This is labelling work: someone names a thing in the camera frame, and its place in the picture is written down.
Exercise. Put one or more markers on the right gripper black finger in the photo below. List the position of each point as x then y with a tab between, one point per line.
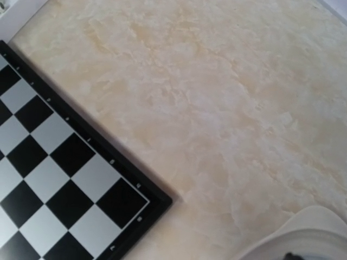
291	256

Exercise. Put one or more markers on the black white chessboard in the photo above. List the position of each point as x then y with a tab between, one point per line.
66	192

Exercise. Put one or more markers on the white plastic tray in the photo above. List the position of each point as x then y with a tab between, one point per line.
15	14

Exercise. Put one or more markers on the grey spiral collapsible bowl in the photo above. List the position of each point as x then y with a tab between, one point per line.
315	232

